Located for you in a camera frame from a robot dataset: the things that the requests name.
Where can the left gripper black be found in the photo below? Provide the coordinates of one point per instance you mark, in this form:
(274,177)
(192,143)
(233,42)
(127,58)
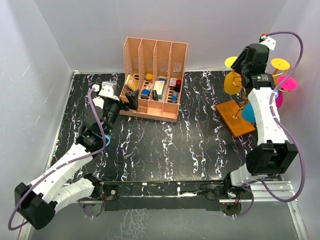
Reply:
(132,98)

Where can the blue wine glass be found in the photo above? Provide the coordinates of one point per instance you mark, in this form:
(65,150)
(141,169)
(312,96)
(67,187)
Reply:
(248,112)
(99,138)

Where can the yellow orange wine glass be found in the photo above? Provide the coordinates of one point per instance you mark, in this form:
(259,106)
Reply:
(228,63)
(280,65)

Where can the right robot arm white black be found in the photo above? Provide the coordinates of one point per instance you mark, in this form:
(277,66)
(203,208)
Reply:
(274,153)

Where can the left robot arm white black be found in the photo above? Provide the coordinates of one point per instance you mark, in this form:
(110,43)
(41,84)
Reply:
(39,201)

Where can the wooden rack base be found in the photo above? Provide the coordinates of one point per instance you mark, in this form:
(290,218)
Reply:
(231,114)

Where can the blue grey stamp left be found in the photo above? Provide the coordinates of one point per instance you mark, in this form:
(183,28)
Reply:
(145,94)

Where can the blue grey stamp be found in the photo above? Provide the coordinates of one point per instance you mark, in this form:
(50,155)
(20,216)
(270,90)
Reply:
(145,94)
(175,96)

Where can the yellow spiral notebook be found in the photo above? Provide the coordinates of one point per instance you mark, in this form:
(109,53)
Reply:
(131,82)

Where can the black marker block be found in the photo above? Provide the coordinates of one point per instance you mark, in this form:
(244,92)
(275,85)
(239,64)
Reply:
(155,95)

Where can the yellow grey eraser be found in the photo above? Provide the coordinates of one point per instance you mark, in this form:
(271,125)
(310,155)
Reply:
(148,77)

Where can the white paper box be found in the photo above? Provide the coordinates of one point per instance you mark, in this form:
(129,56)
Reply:
(159,87)

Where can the peach plastic file organizer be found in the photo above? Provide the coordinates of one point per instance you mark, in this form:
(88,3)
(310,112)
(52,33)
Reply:
(163,59)

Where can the blue grey stamp right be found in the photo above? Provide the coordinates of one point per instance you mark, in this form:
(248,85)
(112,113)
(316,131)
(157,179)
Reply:
(175,96)

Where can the red white small box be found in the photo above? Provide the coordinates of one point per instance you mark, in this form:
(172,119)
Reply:
(172,82)

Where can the red black stamp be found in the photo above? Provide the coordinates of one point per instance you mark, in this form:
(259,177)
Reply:
(177,87)

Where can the black front base bar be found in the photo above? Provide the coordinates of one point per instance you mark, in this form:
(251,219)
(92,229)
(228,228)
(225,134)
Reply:
(159,195)

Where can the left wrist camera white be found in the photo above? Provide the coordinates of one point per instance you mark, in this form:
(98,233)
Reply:
(107,89)

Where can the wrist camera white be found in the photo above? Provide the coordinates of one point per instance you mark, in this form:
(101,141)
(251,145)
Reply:
(107,89)
(267,41)

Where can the gold wire glass rack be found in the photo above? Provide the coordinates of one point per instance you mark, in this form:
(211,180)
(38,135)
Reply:
(232,85)

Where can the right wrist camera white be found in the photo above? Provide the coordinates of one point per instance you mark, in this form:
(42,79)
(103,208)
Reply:
(267,41)

